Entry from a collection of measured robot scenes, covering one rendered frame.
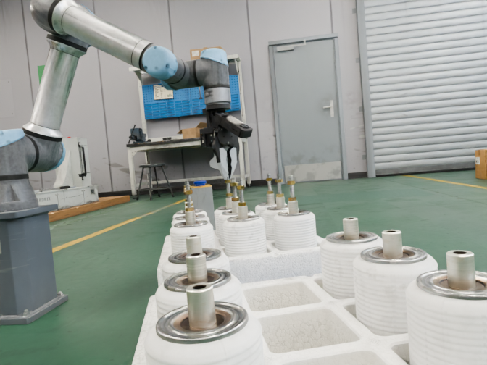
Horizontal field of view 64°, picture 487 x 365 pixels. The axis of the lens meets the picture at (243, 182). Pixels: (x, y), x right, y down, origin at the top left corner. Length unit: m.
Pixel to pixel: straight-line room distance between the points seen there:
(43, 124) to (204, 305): 1.09
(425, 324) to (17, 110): 7.25
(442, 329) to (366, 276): 0.13
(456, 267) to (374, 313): 0.13
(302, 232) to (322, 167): 5.01
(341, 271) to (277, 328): 0.12
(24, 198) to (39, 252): 0.16
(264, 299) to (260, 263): 0.19
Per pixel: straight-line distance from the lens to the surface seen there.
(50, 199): 3.94
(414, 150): 6.03
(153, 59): 1.02
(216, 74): 1.11
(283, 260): 0.84
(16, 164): 1.25
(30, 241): 1.23
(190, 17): 6.43
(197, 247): 0.55
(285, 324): 0.54
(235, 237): 0.85
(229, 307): 0.36
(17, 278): 1.23
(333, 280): 0.59
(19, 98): 7.43
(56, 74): 1.34
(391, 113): 5.99
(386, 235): 0.50
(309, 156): 5.86
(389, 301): 0.48
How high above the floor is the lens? 0.38
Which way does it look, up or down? 3 degrees down
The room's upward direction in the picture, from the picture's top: 5 degrees counter-clockwise
